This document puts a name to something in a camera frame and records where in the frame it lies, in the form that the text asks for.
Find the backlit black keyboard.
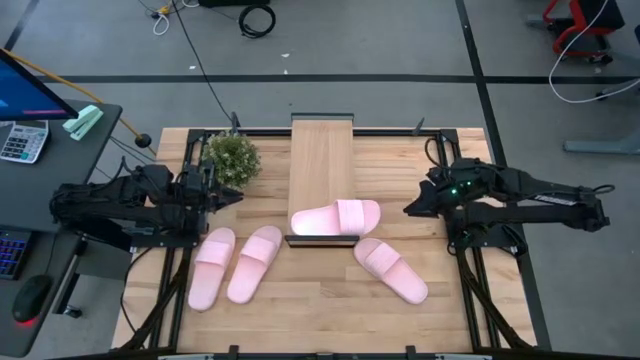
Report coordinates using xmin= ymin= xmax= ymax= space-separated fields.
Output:
xmin=0 ymin=229 xmax=32 ymax=281

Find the computer monitor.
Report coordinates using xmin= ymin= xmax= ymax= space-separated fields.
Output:
xmin=0 ymin=48 xmax=80 ymax=123

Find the black desk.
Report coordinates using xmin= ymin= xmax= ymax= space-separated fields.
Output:
xmin=0 ymin=98 xmax=124 ymax=359

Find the green potted plant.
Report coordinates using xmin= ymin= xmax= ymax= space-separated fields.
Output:
xmin=202 ymin=130 xmax=263 ymax=190

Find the white cable with yellow plug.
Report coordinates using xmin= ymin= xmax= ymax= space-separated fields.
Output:
xmin=149 ymin=0 xmax=201 ymax=37

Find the grey table leg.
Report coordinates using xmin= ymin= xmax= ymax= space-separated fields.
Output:
xmin=563 ymin=74 xmax=640 ymax=155

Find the red and black cart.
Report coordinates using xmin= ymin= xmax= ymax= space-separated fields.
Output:
xmin=527 ymin=0 xmax=626 ymax=65

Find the black box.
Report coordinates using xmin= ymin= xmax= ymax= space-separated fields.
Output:
xmin=198 ymin=0 xmax=271 ymax=7

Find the long white cable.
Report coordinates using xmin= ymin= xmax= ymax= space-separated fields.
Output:
xmin=548 ymin=0 xmax=640 ymax=105

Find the coiled black cable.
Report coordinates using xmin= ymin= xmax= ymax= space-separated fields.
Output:
xmin=237 ymin=3 xmax=277 ymax=40

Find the pink slide sandal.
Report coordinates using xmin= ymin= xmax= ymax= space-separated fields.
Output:
xmin=226 ymin=224 xmax=284 ymax=305
xmin=187 ymin=227 xmax=237 ymax=312
xmin=290 ymin=198 xmax=382 ymax=237
xmin=353 ymin=237 xmax=430 ymax=305

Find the black computer mouse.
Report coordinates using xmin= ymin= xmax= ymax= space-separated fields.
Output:
xmin=11 ymin=273 xmax=54 ymax=326

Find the black curved cable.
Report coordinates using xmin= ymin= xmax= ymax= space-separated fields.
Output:
xmin=121 ymin=245 xmax=154 ymax=335

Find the wooden shelf with black frame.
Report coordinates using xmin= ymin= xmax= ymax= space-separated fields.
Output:
xmin=284 ymin=112 xmax=361 ymax=249

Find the grey calculator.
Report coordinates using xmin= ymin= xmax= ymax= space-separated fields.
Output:
xmin=0 ymin=119 xmax=50 ymax=165

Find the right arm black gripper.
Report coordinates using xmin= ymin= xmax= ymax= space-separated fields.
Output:
xmin=403 ymin=158 xmax=482 ymax=218

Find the mint green stapler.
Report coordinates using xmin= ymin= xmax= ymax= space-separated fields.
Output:
xmin=62 ymin=104 xmax=105 ymax=142

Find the long thin black cable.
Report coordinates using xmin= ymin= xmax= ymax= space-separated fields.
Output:
xmin=171 ymin=0 xmax=235 ymax=125

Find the black aluminium rig frame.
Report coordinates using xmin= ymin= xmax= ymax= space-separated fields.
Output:
xmin=112 ymin=117 xmax=551 ymax=360

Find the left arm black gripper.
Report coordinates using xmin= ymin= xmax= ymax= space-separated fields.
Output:
xmin=179 ymin=164 xmax=245 ymax=221

